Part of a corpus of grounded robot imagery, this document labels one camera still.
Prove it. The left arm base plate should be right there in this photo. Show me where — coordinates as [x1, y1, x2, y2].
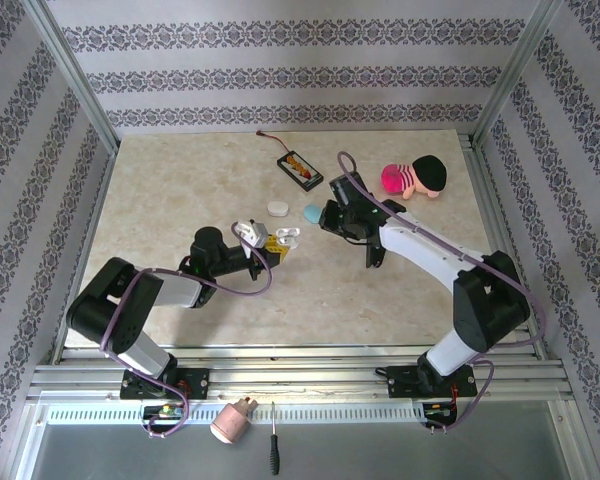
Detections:
[119, 367, 211, 401]

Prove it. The red lead wire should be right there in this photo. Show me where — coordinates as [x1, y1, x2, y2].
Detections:
[255, 130, 292, 154]

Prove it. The pink plush doll black hat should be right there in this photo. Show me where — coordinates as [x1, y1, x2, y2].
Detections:
[380, 154, 448, 201]

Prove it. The aluminium frame post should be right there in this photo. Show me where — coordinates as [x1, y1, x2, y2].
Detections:
[22, 0, 120, 154]
[471, 0, 565, 147]

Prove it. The aluminium side rail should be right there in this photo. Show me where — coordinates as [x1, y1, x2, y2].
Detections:
[49, 137, 121, 364]
[459, 132, 554, 361]

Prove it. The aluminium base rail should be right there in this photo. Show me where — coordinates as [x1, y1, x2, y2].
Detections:
[27, 344, 574, 404]

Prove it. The black balance charging board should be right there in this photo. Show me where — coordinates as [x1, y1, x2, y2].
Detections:
[276, 151, 325, 193]

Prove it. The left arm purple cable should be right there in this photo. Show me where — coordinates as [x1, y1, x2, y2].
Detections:
[101, 223, 274, 441]

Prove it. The black handled screwdriver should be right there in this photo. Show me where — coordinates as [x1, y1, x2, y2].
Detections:
[268, 400, 281, 476]

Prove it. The black folding clip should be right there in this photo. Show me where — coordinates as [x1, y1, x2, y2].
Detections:
[364, 239, 387, 270]

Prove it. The small circuit board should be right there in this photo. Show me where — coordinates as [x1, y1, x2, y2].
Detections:
[142, 403, 187, 420]
[423, 401, 457, 419]

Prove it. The white square earbud case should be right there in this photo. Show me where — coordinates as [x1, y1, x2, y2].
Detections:
[273, 226, 302, 252]

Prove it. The white slotted cable duct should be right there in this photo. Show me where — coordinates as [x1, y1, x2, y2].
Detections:
[46, 402, 427, 426]

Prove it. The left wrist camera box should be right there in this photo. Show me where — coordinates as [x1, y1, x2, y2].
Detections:
[231, 218, 270, 250]

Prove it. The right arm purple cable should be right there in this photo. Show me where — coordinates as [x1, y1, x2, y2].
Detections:
[336, 151, 546, 435]

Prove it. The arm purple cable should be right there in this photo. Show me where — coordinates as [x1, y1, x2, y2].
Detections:
[336, 151, 546, 435]
[101, 223, 274, 441]

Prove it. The pink cylinder plug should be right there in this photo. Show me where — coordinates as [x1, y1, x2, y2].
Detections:
[209, 396, 259, 445]

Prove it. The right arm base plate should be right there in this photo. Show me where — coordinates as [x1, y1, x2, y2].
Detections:
[385, 364, 479, 400]

